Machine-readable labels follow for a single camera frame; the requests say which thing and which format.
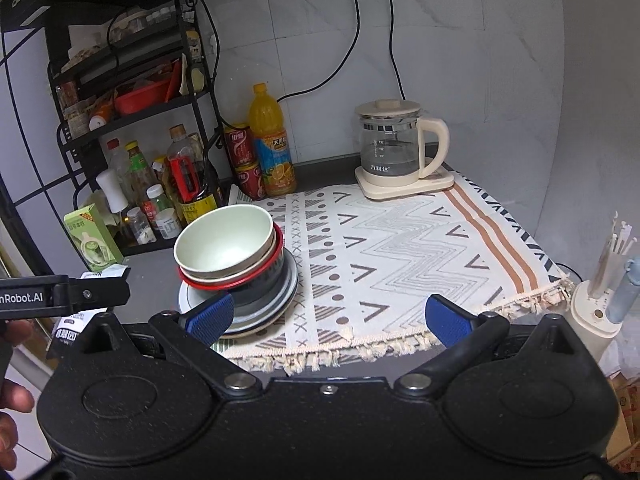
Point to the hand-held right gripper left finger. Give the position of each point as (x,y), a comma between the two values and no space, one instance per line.
(210,317)

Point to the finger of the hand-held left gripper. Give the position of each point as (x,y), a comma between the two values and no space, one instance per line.
(100,291)

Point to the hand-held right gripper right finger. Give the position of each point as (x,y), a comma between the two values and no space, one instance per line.
(447,320)

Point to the white eared plate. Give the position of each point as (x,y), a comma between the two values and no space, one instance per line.
(192,300)

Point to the round white plate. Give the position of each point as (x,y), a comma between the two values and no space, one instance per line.
(250,329)

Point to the grey bowl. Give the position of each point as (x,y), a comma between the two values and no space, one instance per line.
(260,295)

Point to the red bowl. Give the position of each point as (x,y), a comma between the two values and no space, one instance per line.
(272,265)

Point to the pale green bowl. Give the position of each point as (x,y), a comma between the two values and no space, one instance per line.
(220,235)

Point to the person's left hand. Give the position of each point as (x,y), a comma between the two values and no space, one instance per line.
(15,392)

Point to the white printed packet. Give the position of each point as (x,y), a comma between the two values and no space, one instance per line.
(75,332)

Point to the green carton box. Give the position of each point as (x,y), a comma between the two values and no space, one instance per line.
(92,240)

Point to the patterned table cloth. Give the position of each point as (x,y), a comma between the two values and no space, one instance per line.
(400,260)

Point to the white plastic bottle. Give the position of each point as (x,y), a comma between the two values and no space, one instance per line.
(112,192)

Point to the cream kettle base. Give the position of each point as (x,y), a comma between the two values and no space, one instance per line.
(400,187)

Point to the red drink can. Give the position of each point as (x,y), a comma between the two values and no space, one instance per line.
(239,145)
(250,182)

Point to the cream utensil holder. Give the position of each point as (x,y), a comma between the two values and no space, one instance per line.
(595,320)

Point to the orange juice bottle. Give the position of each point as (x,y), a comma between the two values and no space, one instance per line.
(270,160)

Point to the bundle of wrapped straws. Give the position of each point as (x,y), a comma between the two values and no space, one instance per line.
(617,245)

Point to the red plastic basket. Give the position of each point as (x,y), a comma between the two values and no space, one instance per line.
(142,97)

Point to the cardboard box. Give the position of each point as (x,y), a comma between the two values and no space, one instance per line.
(625,410)

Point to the black metal rack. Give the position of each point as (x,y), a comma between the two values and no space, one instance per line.
(200,85)

